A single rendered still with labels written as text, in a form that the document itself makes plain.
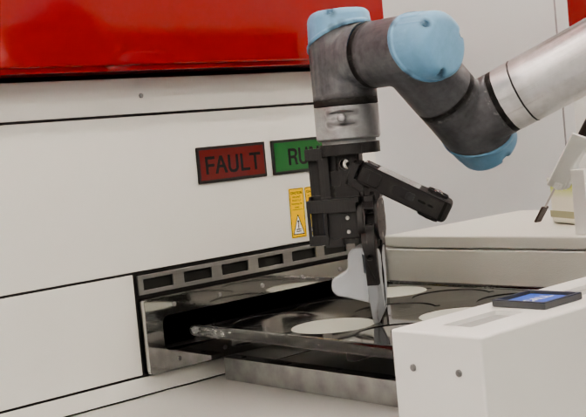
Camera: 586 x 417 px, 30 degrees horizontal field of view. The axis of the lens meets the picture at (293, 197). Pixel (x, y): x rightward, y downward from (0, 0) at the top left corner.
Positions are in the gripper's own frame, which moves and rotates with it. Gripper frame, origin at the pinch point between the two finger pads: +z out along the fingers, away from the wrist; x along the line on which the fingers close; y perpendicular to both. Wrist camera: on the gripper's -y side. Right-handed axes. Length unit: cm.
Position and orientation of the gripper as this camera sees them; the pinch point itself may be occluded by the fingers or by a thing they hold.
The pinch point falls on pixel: (382, 311)
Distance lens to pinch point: 129.2
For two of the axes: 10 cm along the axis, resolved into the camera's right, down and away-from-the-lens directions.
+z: 0.9, 9.9, 0.5
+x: -2.1, 0.7, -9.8
